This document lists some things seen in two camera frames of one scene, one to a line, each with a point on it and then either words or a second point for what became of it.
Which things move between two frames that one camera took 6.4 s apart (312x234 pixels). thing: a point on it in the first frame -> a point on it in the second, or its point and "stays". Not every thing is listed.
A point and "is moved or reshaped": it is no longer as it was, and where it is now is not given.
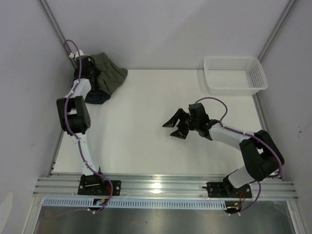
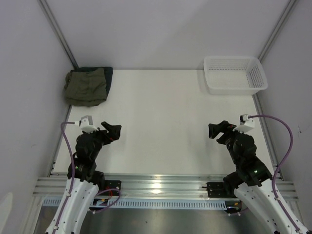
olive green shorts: (110, 76) is moved or reshaped
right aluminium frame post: (276, 29) stays
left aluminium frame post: (48, 11) stays
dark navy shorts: (97, 96) -> (108, 71)
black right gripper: (181, 132) -> (223, 127)
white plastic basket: (235, 75) stays
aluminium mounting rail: (163, 185) stays
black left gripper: (97, 71) -> (114, 130)
